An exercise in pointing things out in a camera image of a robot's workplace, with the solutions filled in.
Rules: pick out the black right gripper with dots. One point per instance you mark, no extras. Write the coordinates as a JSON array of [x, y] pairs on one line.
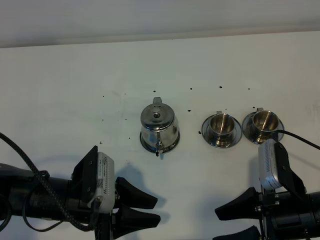
[[280, 216]]

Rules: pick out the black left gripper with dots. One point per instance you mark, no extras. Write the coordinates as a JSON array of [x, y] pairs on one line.
[[96, 207]]

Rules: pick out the stainless steel teapot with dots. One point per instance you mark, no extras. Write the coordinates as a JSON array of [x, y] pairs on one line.
[[159, 125]]

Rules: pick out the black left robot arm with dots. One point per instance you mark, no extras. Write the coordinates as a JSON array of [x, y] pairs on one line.
[[21, 194]]

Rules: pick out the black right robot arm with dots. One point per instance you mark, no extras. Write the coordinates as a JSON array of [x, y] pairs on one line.
[[311, 214]]

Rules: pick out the round steel teapot tray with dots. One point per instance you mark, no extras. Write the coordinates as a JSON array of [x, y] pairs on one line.
[[153, 149]]

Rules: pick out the left stainless steel teacup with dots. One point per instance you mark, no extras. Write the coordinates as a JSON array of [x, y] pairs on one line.
[[221, 125]]

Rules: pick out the stainless steel teacup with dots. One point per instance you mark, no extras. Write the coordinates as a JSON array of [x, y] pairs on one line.
[[264, 122], [221, 125]]

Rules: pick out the right stainless steel teacup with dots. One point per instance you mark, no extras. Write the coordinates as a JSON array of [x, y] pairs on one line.
[[264, 122]]

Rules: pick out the right steel saucer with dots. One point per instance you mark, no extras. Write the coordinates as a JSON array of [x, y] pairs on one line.
[[251, 135]]

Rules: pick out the steel saucer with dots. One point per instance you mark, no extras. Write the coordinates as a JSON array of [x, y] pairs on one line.
[[221, 142], [251, 135]]

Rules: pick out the left steel saucer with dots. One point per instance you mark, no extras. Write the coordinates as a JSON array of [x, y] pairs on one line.
[[221, 142]]

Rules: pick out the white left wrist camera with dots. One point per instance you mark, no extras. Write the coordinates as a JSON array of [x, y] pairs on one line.
[[93, 179]]

